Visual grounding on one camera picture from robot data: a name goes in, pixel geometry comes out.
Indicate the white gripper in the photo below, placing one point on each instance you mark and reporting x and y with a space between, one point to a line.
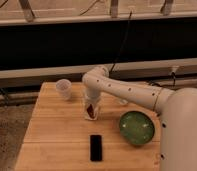
91 98

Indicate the red pepper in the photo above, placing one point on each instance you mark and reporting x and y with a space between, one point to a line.
90 111

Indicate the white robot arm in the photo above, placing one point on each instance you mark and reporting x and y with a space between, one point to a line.
177 110

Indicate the translucent plastic cup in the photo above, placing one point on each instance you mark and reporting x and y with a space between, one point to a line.
63 87

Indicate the small clear glass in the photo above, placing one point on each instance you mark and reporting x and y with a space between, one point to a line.
122 101

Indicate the black rectangular block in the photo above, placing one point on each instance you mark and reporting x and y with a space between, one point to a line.
95 148

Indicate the green bowl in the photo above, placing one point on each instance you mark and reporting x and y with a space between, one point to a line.
136 127

